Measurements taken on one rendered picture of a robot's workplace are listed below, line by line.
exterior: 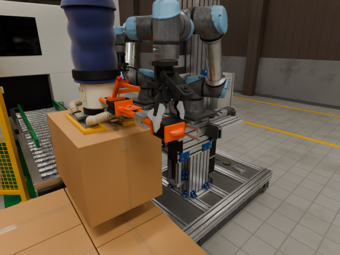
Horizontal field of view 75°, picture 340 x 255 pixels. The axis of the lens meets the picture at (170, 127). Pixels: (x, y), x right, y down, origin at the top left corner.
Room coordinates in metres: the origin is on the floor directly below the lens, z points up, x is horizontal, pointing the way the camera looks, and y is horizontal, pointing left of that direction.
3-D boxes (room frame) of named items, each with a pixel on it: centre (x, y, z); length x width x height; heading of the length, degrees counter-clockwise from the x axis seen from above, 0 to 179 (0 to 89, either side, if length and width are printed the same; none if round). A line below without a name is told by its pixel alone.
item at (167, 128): (0.65, 0.01, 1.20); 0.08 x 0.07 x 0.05; 37
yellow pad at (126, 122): (1.19, 0.29, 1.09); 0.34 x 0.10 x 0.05; 37
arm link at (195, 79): (1.39, -0.16, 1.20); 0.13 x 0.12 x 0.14; 67
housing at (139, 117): (0.76, 0.09, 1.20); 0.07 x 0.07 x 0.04; 37
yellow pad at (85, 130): (1.07, 0.44, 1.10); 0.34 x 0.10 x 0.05; 37
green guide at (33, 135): (2.47, 1.73, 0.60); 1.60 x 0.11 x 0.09; 38
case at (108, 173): (1.14, 0.38, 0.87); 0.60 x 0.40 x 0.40; 38
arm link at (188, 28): (0.78, -0.01, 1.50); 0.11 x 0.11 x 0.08; 67
